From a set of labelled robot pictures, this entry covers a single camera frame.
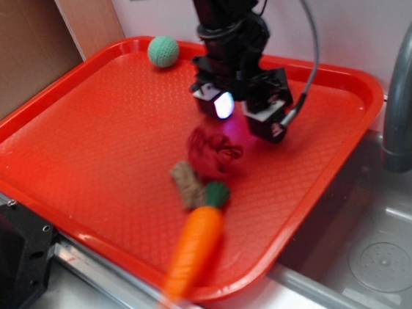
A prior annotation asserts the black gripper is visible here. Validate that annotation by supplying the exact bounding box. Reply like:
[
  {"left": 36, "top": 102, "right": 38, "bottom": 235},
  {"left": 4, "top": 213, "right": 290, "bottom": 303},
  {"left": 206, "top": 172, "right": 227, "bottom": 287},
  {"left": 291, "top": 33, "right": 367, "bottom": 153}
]
[{"left": 190, "top": 12, "right": 293, "bottom": 144}]

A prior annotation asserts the red cloth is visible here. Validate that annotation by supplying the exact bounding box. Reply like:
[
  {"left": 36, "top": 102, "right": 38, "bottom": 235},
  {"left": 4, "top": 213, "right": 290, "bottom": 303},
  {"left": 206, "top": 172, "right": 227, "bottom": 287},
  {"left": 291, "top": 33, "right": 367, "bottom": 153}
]
[{"left": 187, "top": 126, "right": 243, "bottom": 180}]

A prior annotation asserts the brown wood piece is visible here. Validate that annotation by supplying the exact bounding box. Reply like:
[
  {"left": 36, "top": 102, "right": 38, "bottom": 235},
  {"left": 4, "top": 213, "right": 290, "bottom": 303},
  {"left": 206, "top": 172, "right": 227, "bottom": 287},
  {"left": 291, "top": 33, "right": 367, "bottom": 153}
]
[{"left": 170, "top": 161, "right": 206, "bottom": 209}]

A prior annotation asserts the orange toy carrot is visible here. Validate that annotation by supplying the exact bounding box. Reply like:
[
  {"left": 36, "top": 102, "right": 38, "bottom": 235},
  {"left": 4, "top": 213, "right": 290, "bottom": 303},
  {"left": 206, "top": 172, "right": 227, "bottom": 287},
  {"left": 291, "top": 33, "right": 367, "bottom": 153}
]
[{"left": 161, "top": 181, "right": 231, "bottom": 308}]

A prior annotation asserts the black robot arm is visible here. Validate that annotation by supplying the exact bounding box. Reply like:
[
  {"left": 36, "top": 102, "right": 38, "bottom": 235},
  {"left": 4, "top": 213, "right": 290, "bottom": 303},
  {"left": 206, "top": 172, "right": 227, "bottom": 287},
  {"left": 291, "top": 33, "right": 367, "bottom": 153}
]
[{"left": 132, "top": 0, "right": 293, "bottom": 144}]

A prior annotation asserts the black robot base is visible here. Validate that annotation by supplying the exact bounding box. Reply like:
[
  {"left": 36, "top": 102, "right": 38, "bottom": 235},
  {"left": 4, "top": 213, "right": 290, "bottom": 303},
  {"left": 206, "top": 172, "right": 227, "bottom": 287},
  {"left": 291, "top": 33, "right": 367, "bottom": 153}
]
[{"left": 0, "top": 203, "right": 56, "bottom": 309}]

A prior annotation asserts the green textured ball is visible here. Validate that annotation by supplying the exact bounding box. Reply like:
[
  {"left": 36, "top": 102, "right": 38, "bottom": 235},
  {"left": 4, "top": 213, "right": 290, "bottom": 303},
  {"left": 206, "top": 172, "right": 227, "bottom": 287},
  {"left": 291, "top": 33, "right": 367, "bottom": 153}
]
[{"left": 147, "top": 35, "right": 180, "bottom": 68}]

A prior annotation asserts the red plastic tray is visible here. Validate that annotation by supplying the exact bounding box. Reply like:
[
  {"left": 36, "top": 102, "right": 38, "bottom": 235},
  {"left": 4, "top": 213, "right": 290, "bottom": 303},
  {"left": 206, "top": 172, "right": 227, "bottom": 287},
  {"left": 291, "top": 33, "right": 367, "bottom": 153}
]
[{"left": 0, "top": 37, "right": 383, "bottom": 302}]

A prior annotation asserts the grey plastic sink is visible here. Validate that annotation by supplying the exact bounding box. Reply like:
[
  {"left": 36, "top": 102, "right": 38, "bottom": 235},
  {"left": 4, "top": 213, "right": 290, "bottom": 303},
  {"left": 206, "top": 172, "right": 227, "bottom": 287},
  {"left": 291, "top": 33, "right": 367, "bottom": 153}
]
[{"left": 270, "top": 132, "right": 412, "bottom": 309}]

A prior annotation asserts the brown cardboard sheet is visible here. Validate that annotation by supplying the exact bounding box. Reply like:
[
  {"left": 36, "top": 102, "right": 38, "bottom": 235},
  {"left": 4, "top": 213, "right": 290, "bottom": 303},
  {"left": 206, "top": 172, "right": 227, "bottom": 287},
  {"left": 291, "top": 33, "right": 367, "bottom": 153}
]
[{"left": 0, "top": 0, "right": 82, "bottom": 120}]

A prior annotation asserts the grey braided cable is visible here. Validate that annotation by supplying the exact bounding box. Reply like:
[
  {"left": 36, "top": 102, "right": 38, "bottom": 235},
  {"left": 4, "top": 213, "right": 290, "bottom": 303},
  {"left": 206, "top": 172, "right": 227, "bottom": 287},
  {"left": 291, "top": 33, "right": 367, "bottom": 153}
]
[{"left": 266, "top": 0, "right": 328, "bottom": 129}]

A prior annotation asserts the metal rail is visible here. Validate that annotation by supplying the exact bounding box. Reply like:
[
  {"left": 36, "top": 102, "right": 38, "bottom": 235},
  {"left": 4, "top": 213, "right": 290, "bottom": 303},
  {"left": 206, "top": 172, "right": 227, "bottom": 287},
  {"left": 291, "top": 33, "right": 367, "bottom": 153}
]
[{"left": 0, "top": 149, "right": 238, "bottom": 309}]

